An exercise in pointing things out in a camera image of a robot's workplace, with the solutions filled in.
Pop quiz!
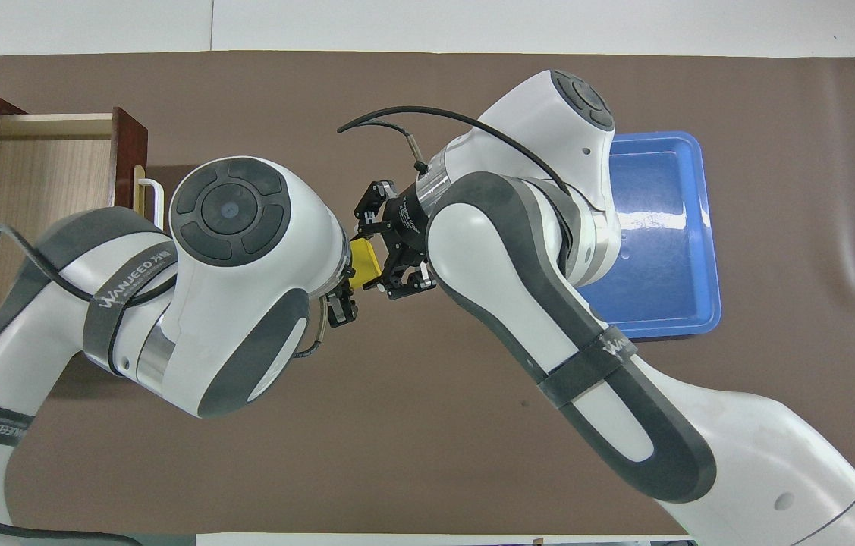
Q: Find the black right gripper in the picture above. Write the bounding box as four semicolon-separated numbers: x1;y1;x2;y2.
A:
351;180;440;301

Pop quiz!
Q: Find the yellow cube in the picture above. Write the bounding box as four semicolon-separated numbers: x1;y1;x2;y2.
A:
348;238;383;291

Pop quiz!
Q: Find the white drawer handle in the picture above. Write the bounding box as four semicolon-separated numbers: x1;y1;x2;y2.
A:
135;178;165;230

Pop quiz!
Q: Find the dark wooden drawer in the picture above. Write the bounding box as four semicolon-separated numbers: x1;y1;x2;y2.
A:
0;107;149;338

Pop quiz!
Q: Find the brown paper table mat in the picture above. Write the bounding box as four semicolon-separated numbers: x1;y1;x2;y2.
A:
0;52;855;536

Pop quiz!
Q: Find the blue plastic tray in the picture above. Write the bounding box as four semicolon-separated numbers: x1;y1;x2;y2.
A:
577;131;723;340

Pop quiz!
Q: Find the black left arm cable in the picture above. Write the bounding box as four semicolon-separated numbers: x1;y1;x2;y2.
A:
0;223;179;546

